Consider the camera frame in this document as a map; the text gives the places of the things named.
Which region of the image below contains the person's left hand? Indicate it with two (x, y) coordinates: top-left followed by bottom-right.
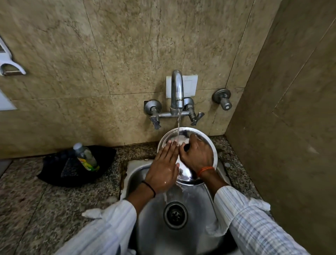
(144, 140), (180, 195)

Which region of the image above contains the person's right hand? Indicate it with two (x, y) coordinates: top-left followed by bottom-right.
(179, 133), (215, 176)

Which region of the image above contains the round steel plate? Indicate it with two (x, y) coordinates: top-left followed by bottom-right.
(157, 127), (218, 186)

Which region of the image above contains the person's left forearm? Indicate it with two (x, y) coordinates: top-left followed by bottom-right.
(55, 181), (156, 255)

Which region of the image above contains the person's right forearm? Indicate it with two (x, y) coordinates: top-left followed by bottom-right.
(197, 169), (311, 255)

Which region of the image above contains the orange wrist thread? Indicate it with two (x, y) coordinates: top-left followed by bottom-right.
(197, 166), (215, 179)

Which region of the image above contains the black wrist band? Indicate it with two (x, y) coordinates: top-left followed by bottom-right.
(141, 180), (156, 198)

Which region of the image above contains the stainless steel sink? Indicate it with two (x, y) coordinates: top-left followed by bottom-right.
(120, 158), (263, 255)

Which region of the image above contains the round sink drain strainer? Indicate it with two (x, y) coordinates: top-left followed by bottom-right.
(163, 201), (188, 230)

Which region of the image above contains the black plastic tray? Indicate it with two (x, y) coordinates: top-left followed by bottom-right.
(36, 145), (117, 188)

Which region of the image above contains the clear dish soap bottle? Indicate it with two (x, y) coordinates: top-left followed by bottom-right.
(73, 142), (100, 172)

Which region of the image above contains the dark scrub sponge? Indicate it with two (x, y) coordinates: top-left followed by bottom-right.
(61, 157), (79, 179)

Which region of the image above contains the chrome wall mixer faucet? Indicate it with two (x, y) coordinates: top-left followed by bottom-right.
(144, 70), (205, 130)

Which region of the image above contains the chrome wall valve knob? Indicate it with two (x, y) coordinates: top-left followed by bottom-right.
(212, 88), (233, 111)

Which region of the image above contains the white wall plate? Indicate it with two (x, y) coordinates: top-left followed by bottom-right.
(166, 75), (198, 99)

